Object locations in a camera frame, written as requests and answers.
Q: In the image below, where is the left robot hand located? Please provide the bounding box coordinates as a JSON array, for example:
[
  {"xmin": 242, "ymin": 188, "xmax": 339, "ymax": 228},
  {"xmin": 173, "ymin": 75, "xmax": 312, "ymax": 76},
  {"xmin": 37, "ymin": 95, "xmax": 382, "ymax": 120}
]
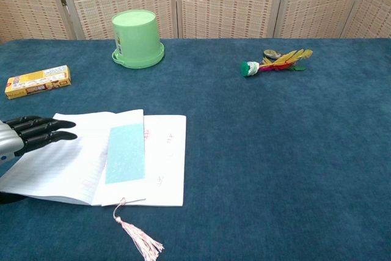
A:
[{"xmin": 0, "ymin": 116, "xmax": 77, "ymax": 205}]

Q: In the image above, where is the white notebook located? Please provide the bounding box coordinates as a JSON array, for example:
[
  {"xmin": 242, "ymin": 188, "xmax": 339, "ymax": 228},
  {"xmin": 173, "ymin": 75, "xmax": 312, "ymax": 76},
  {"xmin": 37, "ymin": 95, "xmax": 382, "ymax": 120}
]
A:
[{"xmin": 0, "ymin": 112, "xmax": 187, "ymax": 207}]

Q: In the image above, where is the light blue tasselled bookmark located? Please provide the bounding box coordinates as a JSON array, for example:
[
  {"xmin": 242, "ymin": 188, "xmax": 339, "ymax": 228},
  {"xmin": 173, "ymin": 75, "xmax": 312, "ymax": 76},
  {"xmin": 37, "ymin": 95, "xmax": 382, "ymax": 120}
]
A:
[{"xmin": 100, "ymin": 109, "xmax": 164, "ymax": 260}]

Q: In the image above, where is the yellow cardboard box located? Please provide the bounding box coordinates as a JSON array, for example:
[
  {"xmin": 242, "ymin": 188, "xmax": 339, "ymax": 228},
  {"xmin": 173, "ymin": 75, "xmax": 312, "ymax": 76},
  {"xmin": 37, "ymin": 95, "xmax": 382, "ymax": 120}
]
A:
[{"xmin": 4, "ymin": 65, "xmax": 73, "ymax": 100}]

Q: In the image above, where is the upturned green plastic bucket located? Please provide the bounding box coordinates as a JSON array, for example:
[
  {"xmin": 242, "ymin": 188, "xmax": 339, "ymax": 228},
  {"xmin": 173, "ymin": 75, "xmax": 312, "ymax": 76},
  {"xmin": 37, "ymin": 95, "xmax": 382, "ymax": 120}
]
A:
[{"xmin": 111, "ymin": 10, "xmax": 166, "ymax": 69}]

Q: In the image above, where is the colourful feather shuttlecock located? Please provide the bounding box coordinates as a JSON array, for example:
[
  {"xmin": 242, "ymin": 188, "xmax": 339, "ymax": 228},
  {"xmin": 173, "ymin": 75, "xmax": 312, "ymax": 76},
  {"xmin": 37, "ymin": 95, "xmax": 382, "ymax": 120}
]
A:
[{"xmin": 240, "ymin": 48, "xmax": 314, "ymax": 78}]

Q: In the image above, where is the woven bamboo folding screen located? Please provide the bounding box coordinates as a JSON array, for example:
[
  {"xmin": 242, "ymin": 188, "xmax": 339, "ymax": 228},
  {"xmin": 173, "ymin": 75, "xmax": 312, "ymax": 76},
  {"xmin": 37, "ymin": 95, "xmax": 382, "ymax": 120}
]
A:
[{"xmin": 0, "ymin": 0, "xmax": 391, "ymax": 45}]

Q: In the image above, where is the dark blue table cloth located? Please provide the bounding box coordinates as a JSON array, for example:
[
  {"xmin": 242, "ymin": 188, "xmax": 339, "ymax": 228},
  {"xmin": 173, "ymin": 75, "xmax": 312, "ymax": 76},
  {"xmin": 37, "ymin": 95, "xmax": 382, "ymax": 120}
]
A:
[{"xmin": 0, "ymin": 38, "xmax": 391, "ymax": 261}]

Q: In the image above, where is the correction tape dispenser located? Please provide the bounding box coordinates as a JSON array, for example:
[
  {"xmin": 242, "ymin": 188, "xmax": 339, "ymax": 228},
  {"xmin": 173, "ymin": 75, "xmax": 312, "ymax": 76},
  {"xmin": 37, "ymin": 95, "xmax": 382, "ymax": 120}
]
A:
[{"xmin": 262, "ymin": 48, "xmax": 282, "ymax": 59}]

